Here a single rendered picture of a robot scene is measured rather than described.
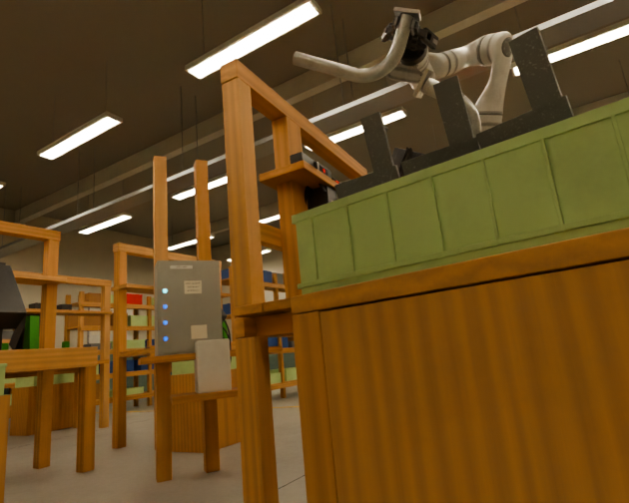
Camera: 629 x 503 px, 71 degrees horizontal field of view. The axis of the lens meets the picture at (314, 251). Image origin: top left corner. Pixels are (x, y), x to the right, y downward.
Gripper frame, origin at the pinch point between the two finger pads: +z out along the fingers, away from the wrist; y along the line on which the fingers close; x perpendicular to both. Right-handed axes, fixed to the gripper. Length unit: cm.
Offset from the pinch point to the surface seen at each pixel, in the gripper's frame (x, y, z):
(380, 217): 40.5, 9.5, 20.9
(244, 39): -80, -218, -294
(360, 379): 68, 15, 27
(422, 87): 14.4, 8.7, 9.4
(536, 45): 8.1, 26.0, 20.5
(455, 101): 16.8, 15.8, 13.0
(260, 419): 122, -23, -38
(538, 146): 24.6, 30.1, 28.1
